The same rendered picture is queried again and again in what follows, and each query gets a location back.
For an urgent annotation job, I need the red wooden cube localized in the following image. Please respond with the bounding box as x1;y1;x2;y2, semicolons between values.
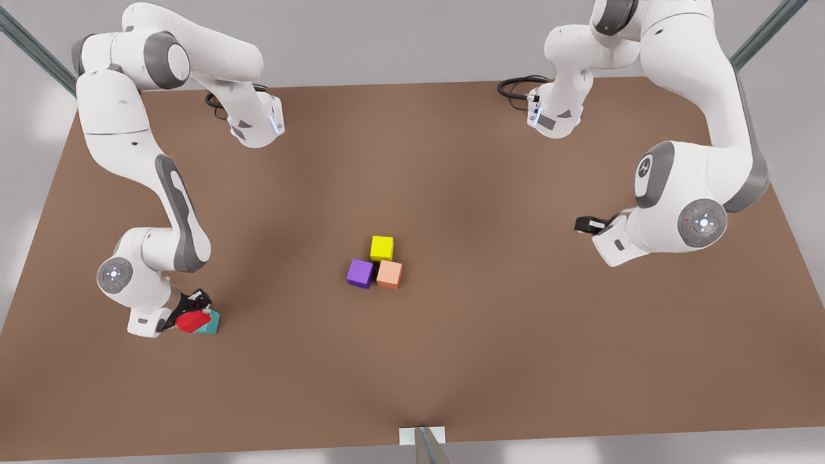
176;310;211;334

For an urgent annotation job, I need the purple wooden cube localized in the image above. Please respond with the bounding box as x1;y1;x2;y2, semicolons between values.
346;258;375;289

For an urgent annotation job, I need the orange wooden cube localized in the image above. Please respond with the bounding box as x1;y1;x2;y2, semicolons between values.
376;260;403;290

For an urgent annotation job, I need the black cable loop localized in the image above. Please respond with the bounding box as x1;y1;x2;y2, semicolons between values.
497;75;552;111
205;84;269;121

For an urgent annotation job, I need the silver frame post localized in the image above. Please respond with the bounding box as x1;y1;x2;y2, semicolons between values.
730;0;809;71
0;8;79;97
399;426;453;464

